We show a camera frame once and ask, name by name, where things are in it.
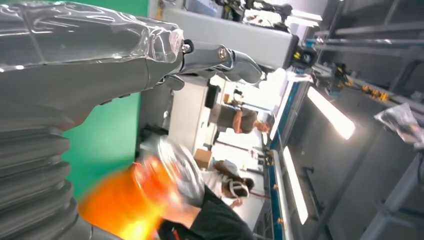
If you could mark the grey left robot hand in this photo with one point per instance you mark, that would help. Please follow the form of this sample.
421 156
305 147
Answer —
82 66

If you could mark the orange bottle with clear cap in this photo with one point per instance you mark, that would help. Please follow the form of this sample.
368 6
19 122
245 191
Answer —
132 198

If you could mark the small brown cardboard box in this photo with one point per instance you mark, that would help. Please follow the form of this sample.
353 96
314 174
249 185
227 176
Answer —
202 158

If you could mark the person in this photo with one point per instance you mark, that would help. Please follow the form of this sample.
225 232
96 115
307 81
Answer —
215 222
232 185
245 121

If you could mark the clear plastic bag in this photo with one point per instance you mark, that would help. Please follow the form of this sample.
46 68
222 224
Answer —
400 122

